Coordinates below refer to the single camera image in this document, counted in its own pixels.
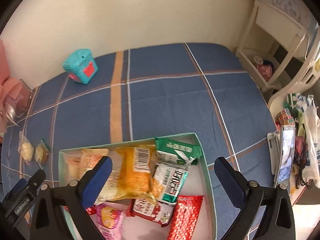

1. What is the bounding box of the pink swiss roll pack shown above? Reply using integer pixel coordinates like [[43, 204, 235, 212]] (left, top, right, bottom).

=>
[[95, 202, 127, 239]]

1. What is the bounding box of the tan red-printed snack pack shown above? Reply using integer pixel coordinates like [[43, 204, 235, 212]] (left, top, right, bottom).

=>
[[79, 148, 109, 179]]

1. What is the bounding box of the white bun clear wrapper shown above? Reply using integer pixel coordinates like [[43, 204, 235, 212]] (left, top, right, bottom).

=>
[[18, 131, 35, 163]]

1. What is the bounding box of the round cookie green-edged wrapper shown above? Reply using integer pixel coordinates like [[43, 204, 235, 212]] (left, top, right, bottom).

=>
[[34, 139, 50, 168]]

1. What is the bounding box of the orange cake wrapper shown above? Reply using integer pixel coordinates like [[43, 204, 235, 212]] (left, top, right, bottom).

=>
[[115, 145, 156, 203]]

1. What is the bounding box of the dark red biscuit pack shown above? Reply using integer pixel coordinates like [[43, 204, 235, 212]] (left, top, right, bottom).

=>
[[126, 198, 175, 227]]

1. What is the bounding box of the red gold-patterned snack bar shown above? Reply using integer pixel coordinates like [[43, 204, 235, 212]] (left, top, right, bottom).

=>
[[167, 196, 203, 240]]

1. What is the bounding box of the green biscuit pack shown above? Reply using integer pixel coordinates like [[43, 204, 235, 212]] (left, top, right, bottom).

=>
[[150, 138, 202, 205]]

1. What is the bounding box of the red heart snack pack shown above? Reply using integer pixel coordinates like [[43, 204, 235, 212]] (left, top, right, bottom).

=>
[[63, 206, 97, 216]]

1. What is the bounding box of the cream white snack pack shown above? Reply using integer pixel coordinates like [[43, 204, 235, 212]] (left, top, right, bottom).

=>
[[95, 170, 121, 205]]

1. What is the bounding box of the pale yellow bun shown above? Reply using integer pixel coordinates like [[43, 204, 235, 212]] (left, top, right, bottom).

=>
[[63, 151, 82, 182]]

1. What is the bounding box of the smartphone on stand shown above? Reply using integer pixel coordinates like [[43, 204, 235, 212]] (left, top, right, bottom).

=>
[[274, 125, 296, 187]]

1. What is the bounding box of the teal-rimmed white tray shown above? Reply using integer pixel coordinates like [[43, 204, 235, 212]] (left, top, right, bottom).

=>
[[59, 138, 217, 239]]

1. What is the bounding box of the pink rose bouquet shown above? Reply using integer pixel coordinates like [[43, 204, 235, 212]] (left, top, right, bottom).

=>
[[0, 39, 25, 133]]

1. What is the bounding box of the clear acrylic bouquet box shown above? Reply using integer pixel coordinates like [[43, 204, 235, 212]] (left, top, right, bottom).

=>
[[12, 79, 34, 118]]

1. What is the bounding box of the teal toy box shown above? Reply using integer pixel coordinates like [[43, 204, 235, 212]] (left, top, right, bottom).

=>
[[62, 49, 99, 85]]

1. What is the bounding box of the blue plaid tablecloth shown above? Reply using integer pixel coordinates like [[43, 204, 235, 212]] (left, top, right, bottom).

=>
[[1, 43, 276, 239]]

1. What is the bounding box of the white shelf unit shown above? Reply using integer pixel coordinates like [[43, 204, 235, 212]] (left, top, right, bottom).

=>
[[235, 0, 319, 102]]

